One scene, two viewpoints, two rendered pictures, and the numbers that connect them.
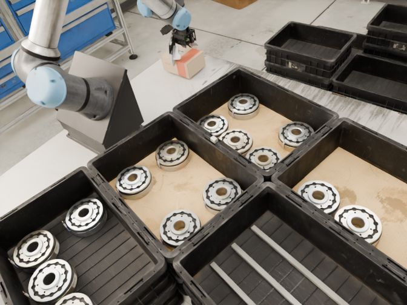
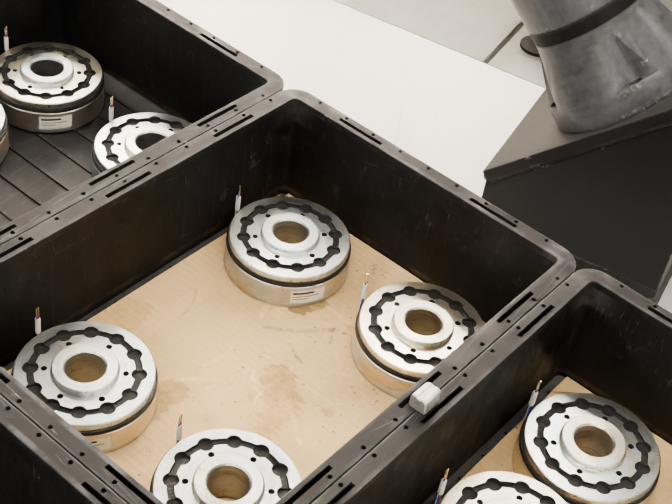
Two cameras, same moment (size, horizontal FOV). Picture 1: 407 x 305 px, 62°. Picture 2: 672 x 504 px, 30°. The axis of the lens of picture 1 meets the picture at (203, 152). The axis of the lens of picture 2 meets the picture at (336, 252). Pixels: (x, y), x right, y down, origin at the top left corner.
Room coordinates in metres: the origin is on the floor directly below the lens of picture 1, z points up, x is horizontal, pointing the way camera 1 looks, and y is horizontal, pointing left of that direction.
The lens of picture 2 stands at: (0.36, -0.51, 1.54)
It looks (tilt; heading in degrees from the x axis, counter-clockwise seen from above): 42 degrees down; 66
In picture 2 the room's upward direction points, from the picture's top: 10 degrees clockwise
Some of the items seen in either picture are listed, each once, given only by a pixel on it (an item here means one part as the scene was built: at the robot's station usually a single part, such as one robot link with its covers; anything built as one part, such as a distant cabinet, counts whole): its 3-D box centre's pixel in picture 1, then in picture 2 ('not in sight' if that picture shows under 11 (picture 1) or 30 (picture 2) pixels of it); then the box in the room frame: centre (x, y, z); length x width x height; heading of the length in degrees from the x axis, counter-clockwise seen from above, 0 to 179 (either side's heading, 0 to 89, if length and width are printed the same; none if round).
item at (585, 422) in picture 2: (211, 124); (593, 442); (0.80, -0.04, 0.86); 0.05 x 0.05 x 0.01
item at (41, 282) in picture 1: (49, 279); not in sight; (0.39, 0.41, 0.86); 0.05 x 0.05 x 0.01
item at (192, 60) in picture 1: (183, 60); not in sight; (1.40, 0.01, 0.75); 0.16 x 0.12 x 0.07; 43
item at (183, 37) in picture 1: (181, 30); not in sight; (1.37, -0.01, 0.90); 0.09 x 0.08 x 0.12; 43
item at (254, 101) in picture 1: (243, 103); not in sight; (0.87, -0.16, 0.86); 0.10 x 0.10 x 0.01
